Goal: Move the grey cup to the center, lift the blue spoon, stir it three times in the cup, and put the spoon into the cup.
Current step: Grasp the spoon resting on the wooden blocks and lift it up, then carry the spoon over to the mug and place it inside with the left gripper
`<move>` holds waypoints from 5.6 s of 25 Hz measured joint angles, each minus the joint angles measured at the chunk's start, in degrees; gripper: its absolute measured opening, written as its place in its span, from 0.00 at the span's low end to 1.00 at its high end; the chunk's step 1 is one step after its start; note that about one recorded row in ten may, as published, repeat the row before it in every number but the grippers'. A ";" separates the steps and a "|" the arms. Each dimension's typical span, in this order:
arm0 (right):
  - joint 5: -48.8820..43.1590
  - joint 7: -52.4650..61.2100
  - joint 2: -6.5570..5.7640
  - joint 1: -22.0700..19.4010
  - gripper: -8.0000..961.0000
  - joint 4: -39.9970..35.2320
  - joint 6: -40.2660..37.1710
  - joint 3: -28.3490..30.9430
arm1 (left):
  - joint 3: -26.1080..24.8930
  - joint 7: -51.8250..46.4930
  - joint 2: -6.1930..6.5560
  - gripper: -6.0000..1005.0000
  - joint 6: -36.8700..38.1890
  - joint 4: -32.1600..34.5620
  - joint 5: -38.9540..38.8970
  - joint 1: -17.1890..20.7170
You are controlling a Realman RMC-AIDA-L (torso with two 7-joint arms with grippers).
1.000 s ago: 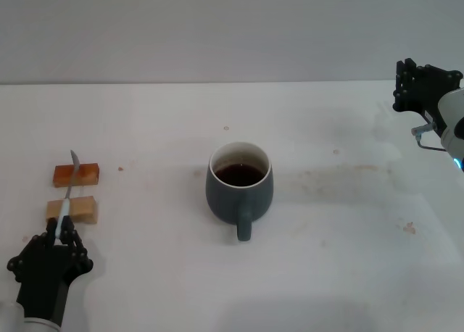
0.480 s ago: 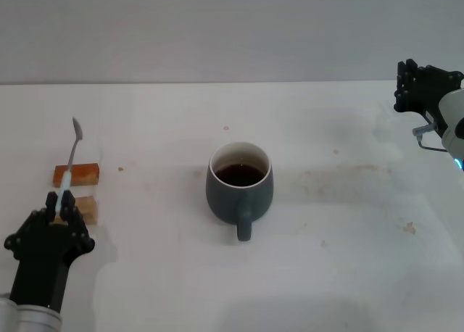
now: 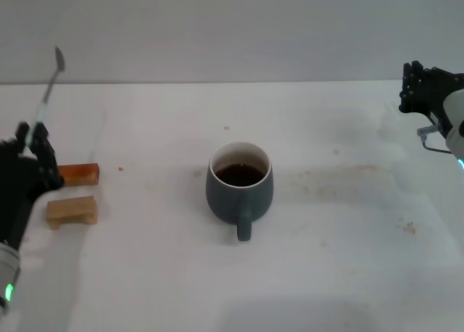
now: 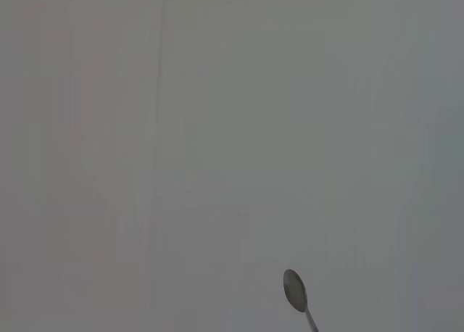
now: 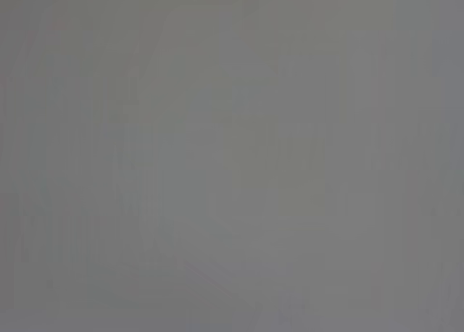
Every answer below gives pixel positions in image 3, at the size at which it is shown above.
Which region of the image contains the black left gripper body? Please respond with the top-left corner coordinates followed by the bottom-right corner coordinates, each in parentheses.
top-left (0, 138), bottom-right (48, 253)

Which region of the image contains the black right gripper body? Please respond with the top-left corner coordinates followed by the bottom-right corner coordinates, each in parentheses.
top-left (416, 80), bottom-right (460, 126)

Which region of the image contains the blue handled metal spoon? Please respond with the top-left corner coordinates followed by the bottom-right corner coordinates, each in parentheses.
top-left (21, 45), bottom-right (67, 155)

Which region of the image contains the grey ceramic mug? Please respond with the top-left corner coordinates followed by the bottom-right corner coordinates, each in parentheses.
top-left (205, 141), bottom-right (273, 243)

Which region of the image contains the reddish brown wooden block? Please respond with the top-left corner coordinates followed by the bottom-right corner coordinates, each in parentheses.
top-left (57, 162), bottom-right (101, 187)

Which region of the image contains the light wooden notched block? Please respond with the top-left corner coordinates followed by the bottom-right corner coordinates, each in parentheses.
top-left (46, 196), bottom-right (99, 231)

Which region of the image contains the dark brown coffee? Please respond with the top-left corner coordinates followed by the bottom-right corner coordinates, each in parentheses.
top-left (212, 164), bottom-right (268, 188)

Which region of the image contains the grey right arm cable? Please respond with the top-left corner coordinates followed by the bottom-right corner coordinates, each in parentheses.
top-left (416, 125), bottom-right (452, 154)

